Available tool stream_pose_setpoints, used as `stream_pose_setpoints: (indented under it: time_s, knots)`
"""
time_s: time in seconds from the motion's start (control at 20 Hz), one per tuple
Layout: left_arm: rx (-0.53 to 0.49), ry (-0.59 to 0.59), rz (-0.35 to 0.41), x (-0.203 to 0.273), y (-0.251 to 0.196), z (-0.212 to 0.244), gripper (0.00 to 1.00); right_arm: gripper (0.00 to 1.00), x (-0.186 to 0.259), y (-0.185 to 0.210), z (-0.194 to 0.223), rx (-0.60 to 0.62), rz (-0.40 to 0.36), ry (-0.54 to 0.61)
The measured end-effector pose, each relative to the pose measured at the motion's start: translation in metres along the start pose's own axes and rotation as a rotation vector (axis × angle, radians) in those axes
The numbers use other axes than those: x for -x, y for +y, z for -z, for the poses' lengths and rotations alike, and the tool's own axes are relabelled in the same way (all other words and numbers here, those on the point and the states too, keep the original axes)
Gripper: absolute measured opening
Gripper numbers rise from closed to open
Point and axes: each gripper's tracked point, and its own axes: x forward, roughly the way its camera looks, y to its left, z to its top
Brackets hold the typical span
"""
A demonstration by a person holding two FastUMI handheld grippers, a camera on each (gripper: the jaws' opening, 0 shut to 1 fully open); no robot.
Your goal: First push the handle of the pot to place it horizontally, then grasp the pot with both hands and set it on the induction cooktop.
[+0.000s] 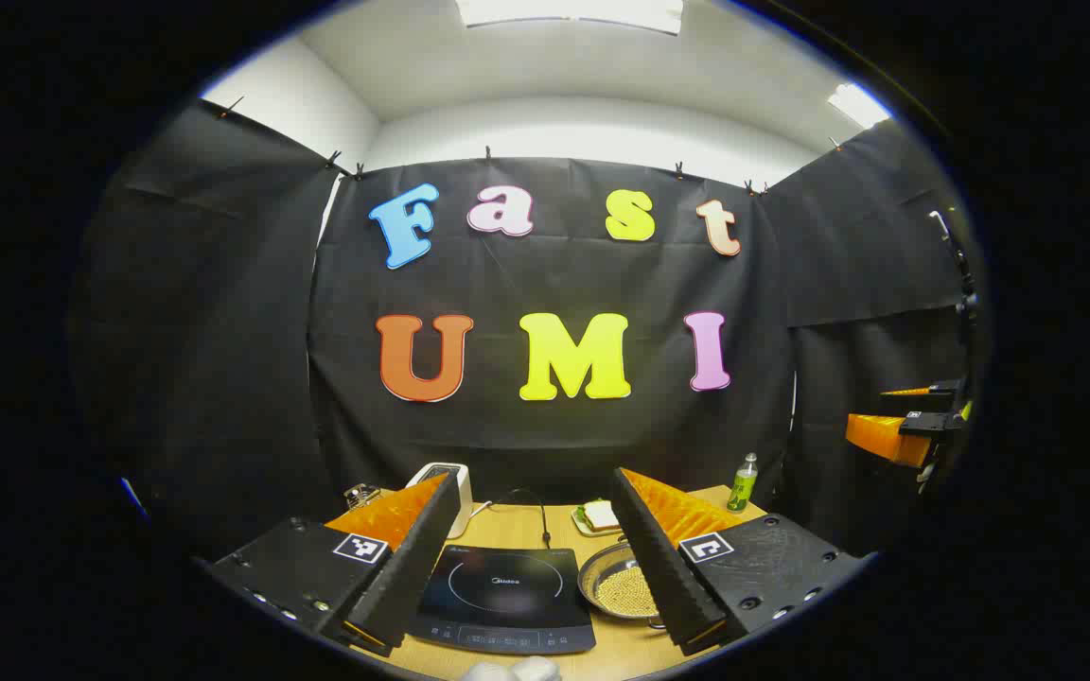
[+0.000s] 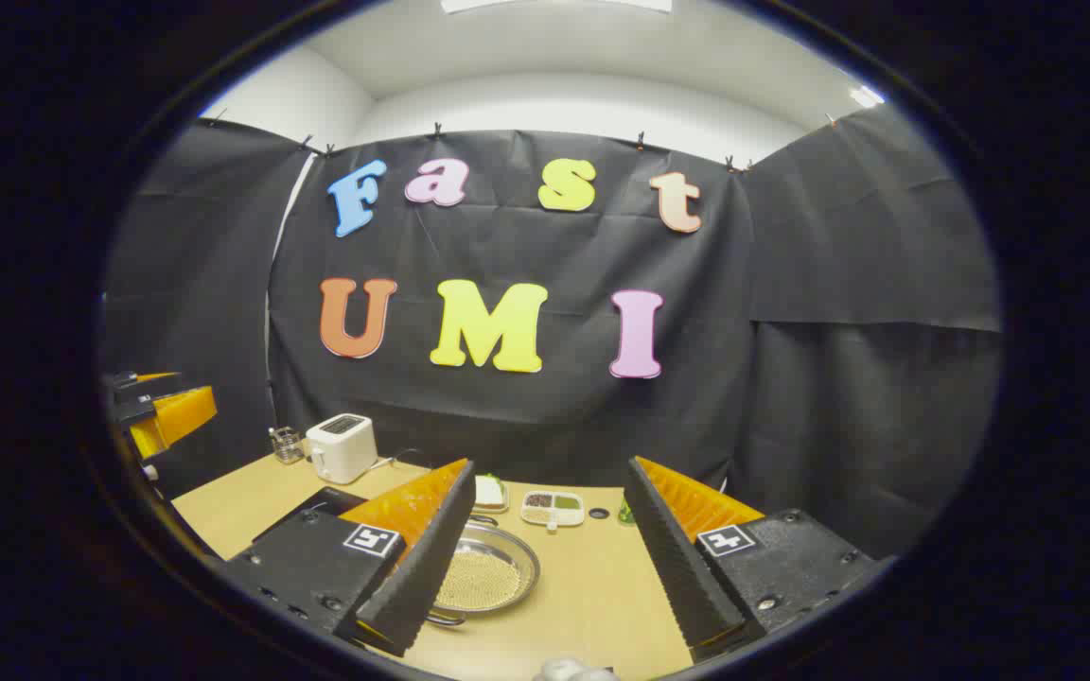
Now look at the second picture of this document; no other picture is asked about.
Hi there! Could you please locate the stainless steel pot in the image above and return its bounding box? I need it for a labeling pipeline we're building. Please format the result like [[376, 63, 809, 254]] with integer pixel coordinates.
[[427, 515, 542, 627]]

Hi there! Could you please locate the white divided grain tray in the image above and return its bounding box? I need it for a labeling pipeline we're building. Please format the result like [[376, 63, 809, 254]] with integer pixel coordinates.
[[520, 491, 587, 529]]

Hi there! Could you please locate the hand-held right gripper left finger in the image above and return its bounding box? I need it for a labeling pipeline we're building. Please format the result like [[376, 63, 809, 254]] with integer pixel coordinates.
[[223, 459, 476, 658]]

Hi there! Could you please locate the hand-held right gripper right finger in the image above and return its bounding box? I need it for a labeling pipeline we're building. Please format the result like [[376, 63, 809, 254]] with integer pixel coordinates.
[[623, 457, 879, 663]]

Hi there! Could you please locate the ceiling light panel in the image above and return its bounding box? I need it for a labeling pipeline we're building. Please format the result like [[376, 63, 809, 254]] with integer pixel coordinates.
[[441, 0, 674, 13]]

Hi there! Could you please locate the white rectangular plate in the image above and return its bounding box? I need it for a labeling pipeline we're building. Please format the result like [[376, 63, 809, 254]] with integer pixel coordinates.
[[472, 475, 511, 515]]

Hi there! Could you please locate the heap of yellow soybeans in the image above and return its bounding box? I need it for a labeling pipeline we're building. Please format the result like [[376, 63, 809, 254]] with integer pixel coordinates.
[[434, 549, 523, 612]]

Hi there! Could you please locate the black induction cooktop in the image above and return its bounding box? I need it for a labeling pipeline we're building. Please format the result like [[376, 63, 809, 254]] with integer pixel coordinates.
[[252, 485, 371, 545]]

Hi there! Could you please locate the white toaster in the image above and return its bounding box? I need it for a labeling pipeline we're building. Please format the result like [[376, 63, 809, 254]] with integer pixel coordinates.
[[306, 413, 379, 485]]

